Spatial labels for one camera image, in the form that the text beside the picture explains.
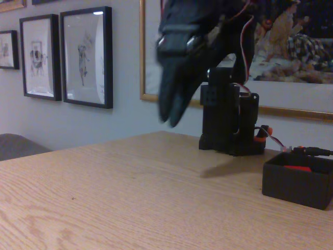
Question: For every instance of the orange black table clamp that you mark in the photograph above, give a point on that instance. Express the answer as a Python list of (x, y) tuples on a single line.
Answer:
[(261, 135)]

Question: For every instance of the medium black framed drawing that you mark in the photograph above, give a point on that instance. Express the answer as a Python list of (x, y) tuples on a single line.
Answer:
[(39, 57)]

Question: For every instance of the small gold picture frame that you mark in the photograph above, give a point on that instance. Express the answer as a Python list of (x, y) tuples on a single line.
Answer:
[(10, 6)]

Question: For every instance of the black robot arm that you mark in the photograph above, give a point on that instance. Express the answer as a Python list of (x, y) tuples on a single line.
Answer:
[(221, 117)]

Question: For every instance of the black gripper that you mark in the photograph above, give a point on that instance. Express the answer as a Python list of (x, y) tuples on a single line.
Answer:
[(179, 70)]

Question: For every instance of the red cube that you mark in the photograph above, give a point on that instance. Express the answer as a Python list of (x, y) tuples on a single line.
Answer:
[(297, 168)]

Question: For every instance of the black box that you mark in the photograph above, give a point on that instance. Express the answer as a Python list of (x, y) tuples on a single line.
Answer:
[(294, 187)]

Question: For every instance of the dark picture frame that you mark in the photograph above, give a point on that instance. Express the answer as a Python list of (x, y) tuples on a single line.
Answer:
[(44, 1)]

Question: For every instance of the large gold framed painting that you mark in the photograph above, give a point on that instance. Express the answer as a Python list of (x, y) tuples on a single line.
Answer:
[(299, 52)]

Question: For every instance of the large black framed drawing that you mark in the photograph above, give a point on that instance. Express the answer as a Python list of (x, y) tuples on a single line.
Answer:
[(86, 60)]

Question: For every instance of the small black framed drawing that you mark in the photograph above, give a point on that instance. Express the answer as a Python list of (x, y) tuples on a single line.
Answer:
[(6, 49)]

